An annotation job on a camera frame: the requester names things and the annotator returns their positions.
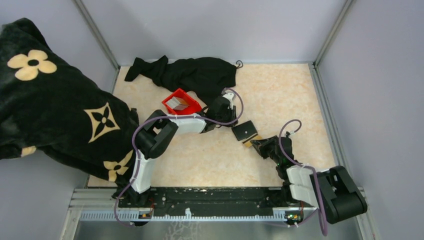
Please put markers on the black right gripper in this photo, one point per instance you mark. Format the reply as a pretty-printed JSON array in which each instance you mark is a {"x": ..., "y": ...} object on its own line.
[{"x": 261, "y": 144}]

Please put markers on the gold credit card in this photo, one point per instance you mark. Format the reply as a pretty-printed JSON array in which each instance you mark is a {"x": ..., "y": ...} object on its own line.
[{"x": 248, "y": 142}]

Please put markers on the black cloth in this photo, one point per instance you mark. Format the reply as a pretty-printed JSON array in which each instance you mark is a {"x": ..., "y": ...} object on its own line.
[{"x": 207, "y": 77}]

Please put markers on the black floral blanket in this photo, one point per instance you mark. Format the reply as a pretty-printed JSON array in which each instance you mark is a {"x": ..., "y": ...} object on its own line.
[{"x": 49, "y": 105}]

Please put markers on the black leather card holder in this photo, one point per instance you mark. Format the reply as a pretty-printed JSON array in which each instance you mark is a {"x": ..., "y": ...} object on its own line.
[{"x": 245, "y": 131}]

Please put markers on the stack of silver cards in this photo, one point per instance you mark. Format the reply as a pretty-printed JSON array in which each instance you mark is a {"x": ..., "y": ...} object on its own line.
[{"x": 177, "y": 103}]

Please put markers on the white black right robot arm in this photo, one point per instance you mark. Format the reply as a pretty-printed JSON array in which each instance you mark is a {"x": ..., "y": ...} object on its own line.
[{"x": 332, "y": 190}]

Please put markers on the red plastic bin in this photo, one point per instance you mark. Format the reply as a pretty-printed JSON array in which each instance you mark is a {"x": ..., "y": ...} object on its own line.
[{"x": 194, "y": 106}]

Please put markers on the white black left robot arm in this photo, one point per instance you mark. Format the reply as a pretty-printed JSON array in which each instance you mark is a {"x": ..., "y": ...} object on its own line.
[{"x": 151, "y": 139}]

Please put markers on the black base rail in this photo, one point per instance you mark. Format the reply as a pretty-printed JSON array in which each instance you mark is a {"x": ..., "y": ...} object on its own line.
[{"x": 209, "y": 201}]

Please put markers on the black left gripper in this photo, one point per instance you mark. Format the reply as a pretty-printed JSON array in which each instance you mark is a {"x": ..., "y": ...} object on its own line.
[{"x": 233, "y": 114}]

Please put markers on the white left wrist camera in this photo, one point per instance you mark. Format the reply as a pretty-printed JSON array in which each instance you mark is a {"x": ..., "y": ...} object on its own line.
[{"x": 230, "y": 96}]

